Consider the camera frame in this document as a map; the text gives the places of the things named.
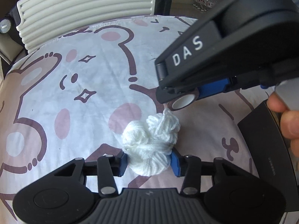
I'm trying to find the white yarn ball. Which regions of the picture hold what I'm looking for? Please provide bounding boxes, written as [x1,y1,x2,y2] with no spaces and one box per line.
[122,108,180,176]

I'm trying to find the brown bandage tape roll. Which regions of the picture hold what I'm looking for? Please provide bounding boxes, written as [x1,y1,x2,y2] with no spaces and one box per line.
[172,94,195,110]

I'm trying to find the person's right hand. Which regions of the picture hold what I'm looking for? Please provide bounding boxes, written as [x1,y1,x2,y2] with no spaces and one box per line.
[267,93,299,157]

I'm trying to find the bear print bed sheet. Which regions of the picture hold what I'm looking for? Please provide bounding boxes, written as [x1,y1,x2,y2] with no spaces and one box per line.
[1,16,273,223]

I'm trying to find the black storage box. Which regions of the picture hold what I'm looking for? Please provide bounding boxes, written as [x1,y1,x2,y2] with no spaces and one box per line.
[238,101,298,212]

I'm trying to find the white ribbed suitcase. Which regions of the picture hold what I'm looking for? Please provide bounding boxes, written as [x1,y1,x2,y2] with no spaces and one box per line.
[16,0,175,53]

